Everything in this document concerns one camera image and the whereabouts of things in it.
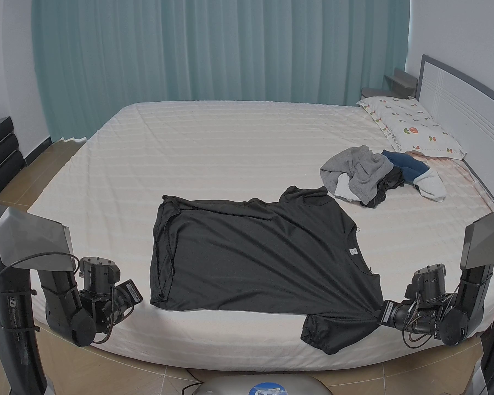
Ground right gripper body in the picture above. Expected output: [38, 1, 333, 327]
[377, 300, 413, 330]

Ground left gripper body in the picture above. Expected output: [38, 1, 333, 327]
[110, 278, 144, 317]

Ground black T-shirt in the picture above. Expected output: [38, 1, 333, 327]
[149, 185, 384, 355]

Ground pile of clothes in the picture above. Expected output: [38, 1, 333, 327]
[319, 146, 446, 209]

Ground bed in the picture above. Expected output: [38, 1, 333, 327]
[0, 54, 494, 379]

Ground black chest of drawers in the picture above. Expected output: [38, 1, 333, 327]
[0, 116, 25, 203]

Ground white printed pillow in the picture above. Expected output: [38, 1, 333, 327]
[356, 96, 468, 161]

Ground grey bedside table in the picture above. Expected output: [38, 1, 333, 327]
[360, 67, 419, 100]

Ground blue-green curtain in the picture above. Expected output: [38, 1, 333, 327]
[32, 0, 411, 144]

